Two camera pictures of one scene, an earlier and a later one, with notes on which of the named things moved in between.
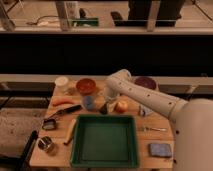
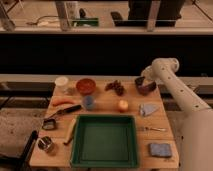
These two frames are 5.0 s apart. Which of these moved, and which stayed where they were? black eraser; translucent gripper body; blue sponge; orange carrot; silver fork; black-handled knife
Moved: translucent gripper body; black eraser
Stayed: blue sponge; silver fork; black-handled knife; orange carrot
